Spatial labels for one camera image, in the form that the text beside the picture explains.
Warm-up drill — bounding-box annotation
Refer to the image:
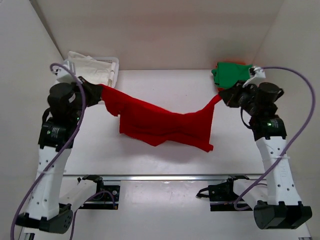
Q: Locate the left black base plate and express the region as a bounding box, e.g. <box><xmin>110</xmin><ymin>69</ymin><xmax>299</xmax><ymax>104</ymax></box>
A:
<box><xmin>80</xmin><ymin>181</ymin><xmax>121</xmax><ymax>210</ymax></box>

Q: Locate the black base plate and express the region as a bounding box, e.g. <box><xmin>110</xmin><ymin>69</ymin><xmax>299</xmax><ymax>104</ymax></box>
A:
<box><xmin>80</xmin><ymin>181</ymin><xmax>121</xmax><ymax>210</ymax></box>
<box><xmin>196</xmin><ymin>182</ymin><xmax>238</xmax><ymax>212</ymax></box>

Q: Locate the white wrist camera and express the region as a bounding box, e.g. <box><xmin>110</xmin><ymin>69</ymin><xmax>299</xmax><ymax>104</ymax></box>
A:
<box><xmin>53</xmin><ymin>60</ymin><xmax>79</xmax><ymax>84</ymax></box>
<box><xmin>242</xmin><ymin>66</ymin><xmax>266</xmax><ymax>88</ymax></box>

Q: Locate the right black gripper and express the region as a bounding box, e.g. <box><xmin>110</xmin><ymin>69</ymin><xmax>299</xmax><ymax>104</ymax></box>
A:
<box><xmin>217</xmin><ymin>80</ymin><xmax>260</xmax><ymax>116</ymax></box>

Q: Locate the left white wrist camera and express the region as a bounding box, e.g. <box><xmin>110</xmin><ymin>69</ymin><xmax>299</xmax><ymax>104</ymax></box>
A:
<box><xmin>53</xmin><ymin>60</ymin><xmax>79</xmax><ymax>84</ymax></box>

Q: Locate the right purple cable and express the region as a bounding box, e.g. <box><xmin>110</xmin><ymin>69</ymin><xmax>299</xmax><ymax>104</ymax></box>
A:
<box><xmin>209</xmin><ymin>66</ymin><xmax>316</xmax><ymax>211</ymax></box>

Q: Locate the red t-shirt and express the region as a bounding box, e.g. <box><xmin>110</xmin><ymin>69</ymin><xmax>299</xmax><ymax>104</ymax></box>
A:
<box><xmin>101</xmin><ymin>85</ymin><xmax>222</xmax><ymax>152</ymax></box>

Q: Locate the folded green t-shirt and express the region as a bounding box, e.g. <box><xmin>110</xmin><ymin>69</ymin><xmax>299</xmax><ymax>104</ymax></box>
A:
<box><xmin>211</xmin><ymin>62</ymin><xmax>254</xmax><ymax>90</ymax></box>

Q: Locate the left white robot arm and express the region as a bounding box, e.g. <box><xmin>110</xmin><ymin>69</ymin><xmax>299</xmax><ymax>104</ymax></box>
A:
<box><xmin>12</xmin><ymin>76</ymin><xmax>103</xmax><ymax>234</ymax></box>

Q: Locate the crumpled white t-shirt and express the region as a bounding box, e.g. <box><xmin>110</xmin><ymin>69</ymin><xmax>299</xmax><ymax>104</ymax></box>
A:
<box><xmin>67</xmin><ymin>51</ymin><xmax>119</xmax><ymax>88</ymax></box>

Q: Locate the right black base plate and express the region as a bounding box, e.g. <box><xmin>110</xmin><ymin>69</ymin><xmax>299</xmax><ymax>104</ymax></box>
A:
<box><xmin>196</xmin><ymin>182</ymin><xmax>238</xmax><ymax>212</ymax></box>

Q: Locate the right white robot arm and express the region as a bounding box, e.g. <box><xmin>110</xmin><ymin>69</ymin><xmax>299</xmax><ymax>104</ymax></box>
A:
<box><xmin>219</xmin><ymin>82</ymin><xmax>312</xmax><ymax>230</ymax></box>

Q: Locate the white plastic basket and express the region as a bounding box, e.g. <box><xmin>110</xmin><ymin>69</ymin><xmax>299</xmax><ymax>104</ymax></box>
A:
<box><xmin>56</xmin><ymin>56</ymin><xmax>120</xmax><ymax>106</ymax></box>

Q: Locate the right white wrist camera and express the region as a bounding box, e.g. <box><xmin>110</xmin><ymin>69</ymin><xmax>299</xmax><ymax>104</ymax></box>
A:
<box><xmin>242</xmin><ymin>66</ymin><xmax>266</xmax><ymax>88</ymax></box>

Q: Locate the folded orange t-shirt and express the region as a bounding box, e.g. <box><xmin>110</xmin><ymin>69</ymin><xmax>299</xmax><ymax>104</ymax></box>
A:
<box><xmin>216</xmin><ymin>59</ymin><xmax>251</xmax><ymax>93</ymax></box>

